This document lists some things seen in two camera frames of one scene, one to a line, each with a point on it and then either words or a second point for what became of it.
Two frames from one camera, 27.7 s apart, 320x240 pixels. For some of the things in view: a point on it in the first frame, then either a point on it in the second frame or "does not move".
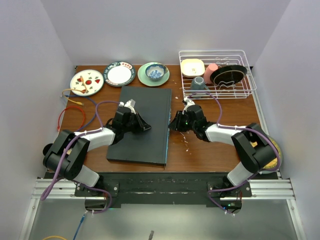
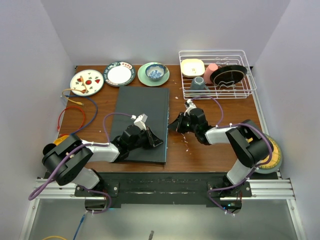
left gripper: x=141 y=125 to x=152 y=140
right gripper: x=176 y=124 does not move
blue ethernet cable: x=95 y=109 does not move
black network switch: x=149 y=147 does not move
